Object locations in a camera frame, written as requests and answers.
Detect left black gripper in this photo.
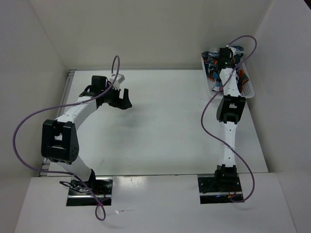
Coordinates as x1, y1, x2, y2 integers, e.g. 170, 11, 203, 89
102, 83, 132, 110

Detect colourful patterned shorts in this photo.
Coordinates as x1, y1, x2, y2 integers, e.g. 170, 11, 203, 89
202, 46, 244, 92

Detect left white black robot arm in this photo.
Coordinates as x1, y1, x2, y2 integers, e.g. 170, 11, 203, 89
41, 74, 132, 194

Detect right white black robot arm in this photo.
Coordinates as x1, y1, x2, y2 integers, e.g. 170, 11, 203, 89
213, 47, 246, 192

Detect white perforated plastic basket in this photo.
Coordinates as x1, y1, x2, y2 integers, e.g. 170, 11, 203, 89
201, 57, 255, 99

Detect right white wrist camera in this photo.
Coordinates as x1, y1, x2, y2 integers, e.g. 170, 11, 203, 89
226, 45, 236, 55

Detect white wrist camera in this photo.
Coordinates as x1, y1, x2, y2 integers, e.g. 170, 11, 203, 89
226, 45, 236, 55
109, 74, 125, 90

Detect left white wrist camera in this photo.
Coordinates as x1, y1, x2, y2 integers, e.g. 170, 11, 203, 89
109, 74, 125, 90

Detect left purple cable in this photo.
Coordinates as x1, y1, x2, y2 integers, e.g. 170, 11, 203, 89
14, 55, 121, 222

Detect purple cable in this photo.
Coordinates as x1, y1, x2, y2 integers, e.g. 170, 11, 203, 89
201, 35, 258, 203
14, 55, 121, 222

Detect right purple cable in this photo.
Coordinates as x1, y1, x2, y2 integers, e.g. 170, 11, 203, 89
201, 35, 258, 203

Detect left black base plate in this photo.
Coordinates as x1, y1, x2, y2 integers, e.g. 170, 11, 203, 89
59, 179, 113, 206

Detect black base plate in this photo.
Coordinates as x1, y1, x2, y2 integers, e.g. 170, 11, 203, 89
197, 174, 243, 204
59, 179, 113, 206

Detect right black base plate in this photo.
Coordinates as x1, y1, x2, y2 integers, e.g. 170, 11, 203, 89
197, 174, 243, 204

